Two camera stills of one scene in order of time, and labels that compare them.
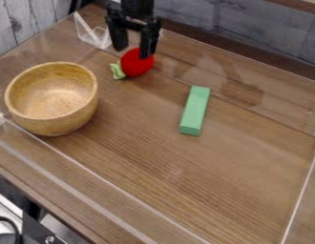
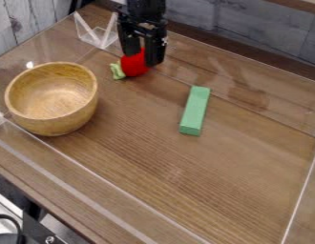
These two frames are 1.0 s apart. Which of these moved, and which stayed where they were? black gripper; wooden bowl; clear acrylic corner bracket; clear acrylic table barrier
Moved: black gripper
Stayed: clear acrylic corner bracket; clear acrylic table barrier; wooden bowl
